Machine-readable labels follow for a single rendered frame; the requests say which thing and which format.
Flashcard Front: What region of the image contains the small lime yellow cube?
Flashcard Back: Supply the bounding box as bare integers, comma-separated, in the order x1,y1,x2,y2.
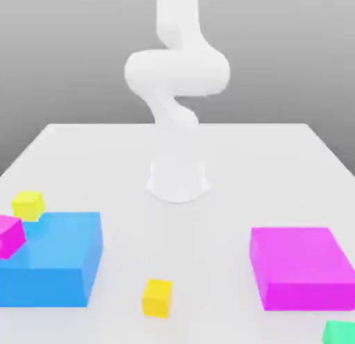
11,190,46,223

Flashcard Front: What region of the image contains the small magenta cube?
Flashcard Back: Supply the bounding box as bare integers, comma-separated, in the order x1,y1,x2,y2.
0,214,27,260

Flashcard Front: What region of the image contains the small mint green cube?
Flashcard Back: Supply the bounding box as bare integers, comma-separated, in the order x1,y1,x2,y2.
322,320,355,344

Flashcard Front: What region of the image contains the large blue box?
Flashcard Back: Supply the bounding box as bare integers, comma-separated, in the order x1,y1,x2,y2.
0,212,104,308

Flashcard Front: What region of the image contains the large magenta box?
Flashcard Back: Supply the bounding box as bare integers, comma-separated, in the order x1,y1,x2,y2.
248,226,355,312

